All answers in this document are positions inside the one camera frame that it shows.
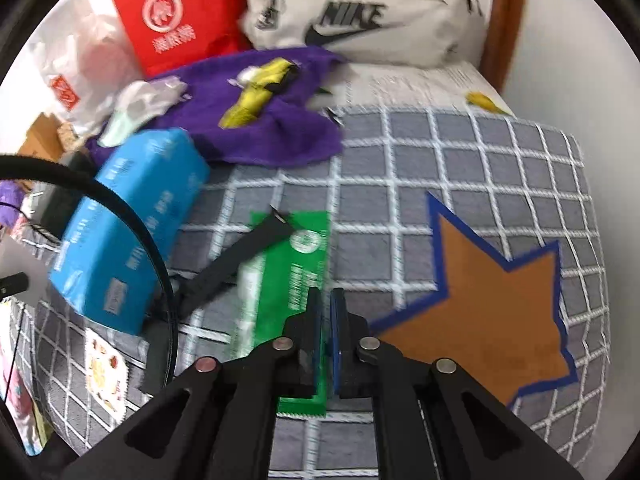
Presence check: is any cardboard box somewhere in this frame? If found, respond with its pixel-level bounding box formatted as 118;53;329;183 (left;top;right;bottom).
17;113;78;162

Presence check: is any purple towel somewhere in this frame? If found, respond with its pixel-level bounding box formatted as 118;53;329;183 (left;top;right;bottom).
86;45;350;168

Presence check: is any blue tissue pack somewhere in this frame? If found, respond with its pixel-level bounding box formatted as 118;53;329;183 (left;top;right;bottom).
50;129;209;335

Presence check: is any black strap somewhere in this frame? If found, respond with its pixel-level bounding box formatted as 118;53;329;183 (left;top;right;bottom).
138;205;298;396

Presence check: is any pale green pouch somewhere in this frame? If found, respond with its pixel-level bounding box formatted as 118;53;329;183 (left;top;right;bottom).
98;76;188;148

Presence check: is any white Miniso plastic bag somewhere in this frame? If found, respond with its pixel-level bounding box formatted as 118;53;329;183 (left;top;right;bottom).
27;0;143;136

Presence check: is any beige Nike bag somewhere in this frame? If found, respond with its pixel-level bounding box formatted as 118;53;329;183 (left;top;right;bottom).
242;0;485;68

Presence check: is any white parrot print sheet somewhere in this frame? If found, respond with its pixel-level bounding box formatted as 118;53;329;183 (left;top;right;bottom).
334;62;513;115

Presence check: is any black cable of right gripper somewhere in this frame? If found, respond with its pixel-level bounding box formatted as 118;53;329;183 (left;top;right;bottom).
0;154;180;376

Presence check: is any yellow black striped sock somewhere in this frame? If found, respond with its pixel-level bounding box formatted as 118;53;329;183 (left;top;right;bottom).
218;58;299;129

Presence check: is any red Haidilao paper bag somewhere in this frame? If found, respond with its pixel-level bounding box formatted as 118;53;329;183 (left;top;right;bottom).
113;0;250;77

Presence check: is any dark green tin box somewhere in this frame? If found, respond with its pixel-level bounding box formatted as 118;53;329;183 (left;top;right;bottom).
30;148;98;240

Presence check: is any green wet wipes packet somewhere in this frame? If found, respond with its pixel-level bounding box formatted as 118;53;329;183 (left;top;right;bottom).
230;209;332;417

